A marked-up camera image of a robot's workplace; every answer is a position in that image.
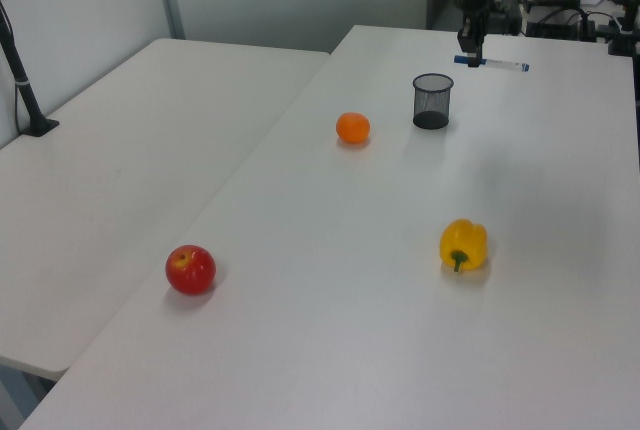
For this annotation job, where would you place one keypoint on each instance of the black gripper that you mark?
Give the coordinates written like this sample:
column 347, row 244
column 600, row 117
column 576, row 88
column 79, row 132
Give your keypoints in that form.
column 477, row 5

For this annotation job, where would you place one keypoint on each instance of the white marker with blue cap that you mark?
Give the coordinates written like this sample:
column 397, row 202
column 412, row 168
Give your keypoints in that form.
column 502, row 64

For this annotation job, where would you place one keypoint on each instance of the black mesh pen cup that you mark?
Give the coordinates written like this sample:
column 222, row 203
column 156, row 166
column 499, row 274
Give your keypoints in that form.
column 432, row 105

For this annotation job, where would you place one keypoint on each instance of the black desk equipment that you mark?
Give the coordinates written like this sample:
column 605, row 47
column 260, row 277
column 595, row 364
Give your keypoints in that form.
column 550, row 10

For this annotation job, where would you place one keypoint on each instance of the orange fruit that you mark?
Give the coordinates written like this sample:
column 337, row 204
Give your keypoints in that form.
column 353, row 127

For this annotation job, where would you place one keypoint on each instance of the yellow bell pepper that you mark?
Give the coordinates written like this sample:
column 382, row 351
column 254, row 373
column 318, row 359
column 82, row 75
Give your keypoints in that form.
column 465, row 242

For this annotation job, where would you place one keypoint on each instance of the red apple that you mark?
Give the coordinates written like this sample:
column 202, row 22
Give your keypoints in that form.
column 190, row 270

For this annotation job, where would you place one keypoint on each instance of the white side table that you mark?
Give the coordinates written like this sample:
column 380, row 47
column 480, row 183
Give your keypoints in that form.
column 125, row 175

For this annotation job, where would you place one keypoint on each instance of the black pole with base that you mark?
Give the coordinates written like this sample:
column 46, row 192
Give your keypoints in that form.
column 22, row 90

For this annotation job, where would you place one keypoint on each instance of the black camera stand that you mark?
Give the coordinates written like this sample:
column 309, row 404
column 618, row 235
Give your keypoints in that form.
column 625, row 25

